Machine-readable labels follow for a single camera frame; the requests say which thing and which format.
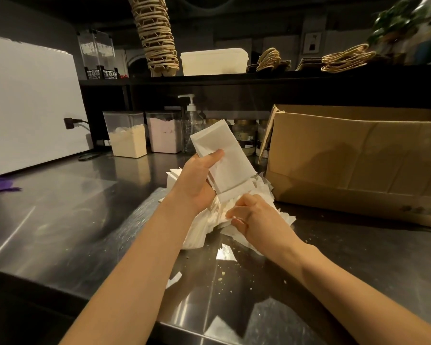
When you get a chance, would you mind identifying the clear plastic wrap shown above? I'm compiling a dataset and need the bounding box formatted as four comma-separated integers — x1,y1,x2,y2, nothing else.
122,188,331,345

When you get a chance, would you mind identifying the person's left hand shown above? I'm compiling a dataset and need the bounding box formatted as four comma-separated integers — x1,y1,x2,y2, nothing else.
169,149,225,212

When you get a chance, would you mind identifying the glass jar with dark label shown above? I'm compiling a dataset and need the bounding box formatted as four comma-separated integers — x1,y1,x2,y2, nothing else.
256,120,271,158
232,119,257,156

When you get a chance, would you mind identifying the black power plug with cable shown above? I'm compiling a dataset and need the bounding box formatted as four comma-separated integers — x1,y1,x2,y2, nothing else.
64,118,102,162

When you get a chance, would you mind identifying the white plastic lidded box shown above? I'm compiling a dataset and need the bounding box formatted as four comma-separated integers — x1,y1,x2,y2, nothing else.
180,48,250,76

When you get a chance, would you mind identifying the clear container of pink powder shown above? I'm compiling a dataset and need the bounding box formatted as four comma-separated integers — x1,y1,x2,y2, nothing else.
145,111,183,154

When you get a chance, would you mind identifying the person's right hand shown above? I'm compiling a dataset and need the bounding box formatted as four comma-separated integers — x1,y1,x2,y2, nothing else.
225,193,296,254

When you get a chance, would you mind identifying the torn white paper scrap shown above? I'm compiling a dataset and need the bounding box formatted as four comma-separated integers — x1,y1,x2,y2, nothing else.
165,272,183,290
215,243,238,263

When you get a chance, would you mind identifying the green plant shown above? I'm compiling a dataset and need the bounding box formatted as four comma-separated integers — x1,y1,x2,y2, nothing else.
367,0,431,45

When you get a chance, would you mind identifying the brown cardboard box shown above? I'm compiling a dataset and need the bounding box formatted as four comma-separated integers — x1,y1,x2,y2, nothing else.
258,105,431,230

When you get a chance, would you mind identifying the clear acrylic sign holder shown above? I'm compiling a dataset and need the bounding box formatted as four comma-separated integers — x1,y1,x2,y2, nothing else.
77,29,120,80

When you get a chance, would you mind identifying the person's left forearm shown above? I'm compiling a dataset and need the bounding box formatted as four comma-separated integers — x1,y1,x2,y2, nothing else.
59,195,201,345

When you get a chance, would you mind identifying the black shelf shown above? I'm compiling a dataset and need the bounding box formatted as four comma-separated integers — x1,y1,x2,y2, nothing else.
78,63,431,108

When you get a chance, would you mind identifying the pile of white paper bags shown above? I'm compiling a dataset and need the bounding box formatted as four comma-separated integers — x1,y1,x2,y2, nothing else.
158,167,296,253

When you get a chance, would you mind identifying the small pile of paper handles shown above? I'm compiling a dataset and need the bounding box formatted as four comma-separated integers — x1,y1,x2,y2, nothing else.
246,47,291,72

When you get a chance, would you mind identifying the clear container of beige powder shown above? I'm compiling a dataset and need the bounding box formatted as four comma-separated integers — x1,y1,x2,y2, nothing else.
103,111,148,158

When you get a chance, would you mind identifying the white appliance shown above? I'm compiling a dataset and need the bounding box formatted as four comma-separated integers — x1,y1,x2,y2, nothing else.
0,34,95,176

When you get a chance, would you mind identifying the clear pump dispenser bottle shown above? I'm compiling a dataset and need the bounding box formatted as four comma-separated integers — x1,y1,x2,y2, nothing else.
177,94,204,154

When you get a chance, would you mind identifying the stack of white bags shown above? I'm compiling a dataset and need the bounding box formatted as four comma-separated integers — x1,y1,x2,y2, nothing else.
190,120,258,204

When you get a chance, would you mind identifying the tall stack of cup carriers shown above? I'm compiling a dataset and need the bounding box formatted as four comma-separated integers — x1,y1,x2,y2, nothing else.
128,0,180,78

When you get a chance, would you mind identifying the large pile of paper handles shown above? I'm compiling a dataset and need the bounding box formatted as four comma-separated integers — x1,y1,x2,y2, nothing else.
295,44,377,73

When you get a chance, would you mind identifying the person's right forearm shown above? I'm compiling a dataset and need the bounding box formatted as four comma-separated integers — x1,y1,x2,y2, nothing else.
273,238,431,345

